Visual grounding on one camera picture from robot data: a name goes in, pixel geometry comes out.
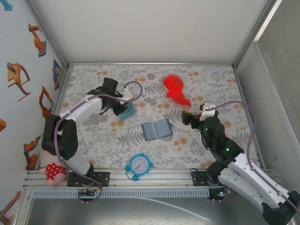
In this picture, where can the blue and orange wall sticker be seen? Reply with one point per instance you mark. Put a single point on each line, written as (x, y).
(55, 72)

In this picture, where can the orange block wall sticker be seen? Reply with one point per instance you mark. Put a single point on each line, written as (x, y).
(2, 125)

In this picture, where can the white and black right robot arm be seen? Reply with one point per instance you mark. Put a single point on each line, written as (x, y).
(248, 182)

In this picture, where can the thin white tube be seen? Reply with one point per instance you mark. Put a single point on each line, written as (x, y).
(173, 206)

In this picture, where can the orange claw gripper wall sticker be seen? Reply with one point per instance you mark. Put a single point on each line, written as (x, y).
(15, 75)

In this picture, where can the blue card holder booklet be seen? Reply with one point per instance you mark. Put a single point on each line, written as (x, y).
(157, 130)

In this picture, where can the aluminium mounting rail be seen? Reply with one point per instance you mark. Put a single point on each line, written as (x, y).
(164, 178)

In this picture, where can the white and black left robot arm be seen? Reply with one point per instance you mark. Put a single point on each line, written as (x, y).
(82, 110)

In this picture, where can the aluminium frame cross bar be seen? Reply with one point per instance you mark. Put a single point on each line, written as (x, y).
(150, 63)

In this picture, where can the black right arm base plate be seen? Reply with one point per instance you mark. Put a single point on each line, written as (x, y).
(199, 178)

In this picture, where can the floral patterned table mat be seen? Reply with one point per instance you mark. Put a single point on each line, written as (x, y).
(140, 70)

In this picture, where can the blue alarm clock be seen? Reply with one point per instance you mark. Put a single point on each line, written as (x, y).
(139, 164)

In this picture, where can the pink pig plush toy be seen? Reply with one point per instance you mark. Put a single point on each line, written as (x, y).
(54, 171)

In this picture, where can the teal and black box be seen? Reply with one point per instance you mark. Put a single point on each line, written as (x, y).
(129, 114)

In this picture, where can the aluminium frame post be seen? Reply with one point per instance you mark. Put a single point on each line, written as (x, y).
(255, 32)
(47, 30)

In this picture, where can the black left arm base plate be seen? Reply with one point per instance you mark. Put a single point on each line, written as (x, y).
(103, 179)

